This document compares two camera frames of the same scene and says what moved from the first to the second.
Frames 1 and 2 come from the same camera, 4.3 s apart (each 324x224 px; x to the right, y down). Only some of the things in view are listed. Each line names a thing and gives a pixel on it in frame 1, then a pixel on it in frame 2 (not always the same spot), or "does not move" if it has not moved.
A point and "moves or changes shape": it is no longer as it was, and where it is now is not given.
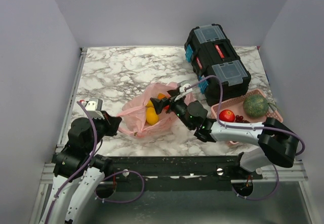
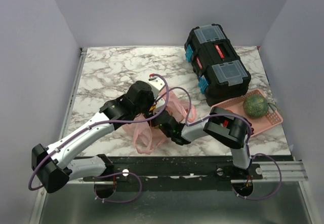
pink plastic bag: (132, 120) moves or changes shape
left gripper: (113, 124) → (152, 100)
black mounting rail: (179, 169) does not move
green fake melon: (255, 106) does not move
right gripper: (159, 105) → (152, 123)
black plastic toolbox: (212, 53) does not move
